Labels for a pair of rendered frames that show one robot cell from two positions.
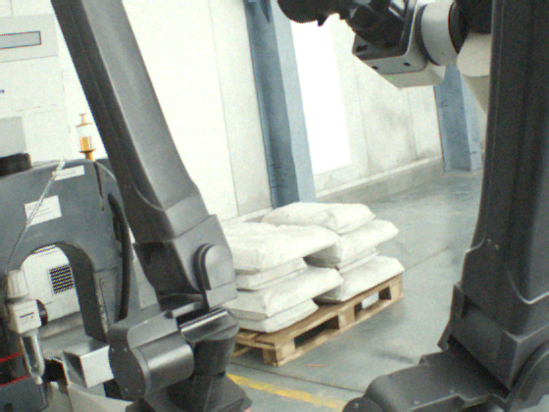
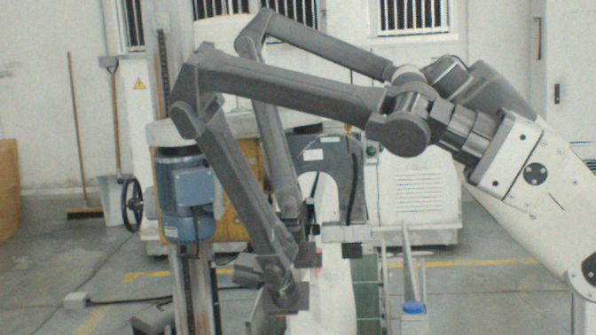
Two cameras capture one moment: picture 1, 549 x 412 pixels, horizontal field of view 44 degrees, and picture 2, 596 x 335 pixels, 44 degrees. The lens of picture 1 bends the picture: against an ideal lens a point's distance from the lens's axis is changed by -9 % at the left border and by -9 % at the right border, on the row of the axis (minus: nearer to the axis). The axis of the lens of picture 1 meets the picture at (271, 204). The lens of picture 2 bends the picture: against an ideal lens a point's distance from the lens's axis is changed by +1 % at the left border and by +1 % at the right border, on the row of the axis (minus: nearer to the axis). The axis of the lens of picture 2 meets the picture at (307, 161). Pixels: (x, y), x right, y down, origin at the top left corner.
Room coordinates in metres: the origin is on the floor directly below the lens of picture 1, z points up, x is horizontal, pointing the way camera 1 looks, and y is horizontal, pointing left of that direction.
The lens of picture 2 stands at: (-0.40, -1.25, 1.70)
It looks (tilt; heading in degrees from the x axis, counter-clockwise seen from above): 12 degrees down; 50
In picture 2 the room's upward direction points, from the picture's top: 4 degrees counter-clockwise
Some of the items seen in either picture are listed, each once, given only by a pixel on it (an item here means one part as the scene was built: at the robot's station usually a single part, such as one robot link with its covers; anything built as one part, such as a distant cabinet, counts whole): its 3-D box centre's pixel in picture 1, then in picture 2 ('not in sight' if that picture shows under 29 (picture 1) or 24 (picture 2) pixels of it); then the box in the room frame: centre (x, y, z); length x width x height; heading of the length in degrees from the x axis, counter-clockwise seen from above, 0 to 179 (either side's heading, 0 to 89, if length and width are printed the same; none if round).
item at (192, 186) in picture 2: not in sight; (192, 190); (0.57, 0.37, 1.25); 0.10 x 0.08 x 0.12; 160
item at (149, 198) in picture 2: not in sight; (155, 202); (0.65, 0.74, 1.14); 0.11 x 0.06 x 0.11; 45
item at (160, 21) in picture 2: not in sight; (160, 24); (0.68, 0.64, 1.68); 0.05 x 0.03 x 0.06; 135
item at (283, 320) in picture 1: (250, 308); not in sight; (3.92, 0.20, 0.20); 0.66 x 0.44 x 0.12; 45
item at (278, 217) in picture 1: (315, 218); not in sight; (4.44, -0.25, 0.56); 0.67 x 0.43 x 0.15; 45
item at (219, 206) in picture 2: not in sight; (219, 179); (0.71, 0.46, 1.23); 0.28 x 0.07 x 0.16; 45
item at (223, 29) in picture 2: not in sight; (226, 48); (0.72, 0.37, 1.61); 0.17 x 0.17 x 0.17
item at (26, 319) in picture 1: (26, 327); not in sight; (0.86, 0.34, 1.14); 0.05 x 0.04 x 0.16; 135
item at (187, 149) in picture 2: not in sight; (181, 146); (0.61, 0.47, 1.35); 0.12 x 0.12 x 0.04
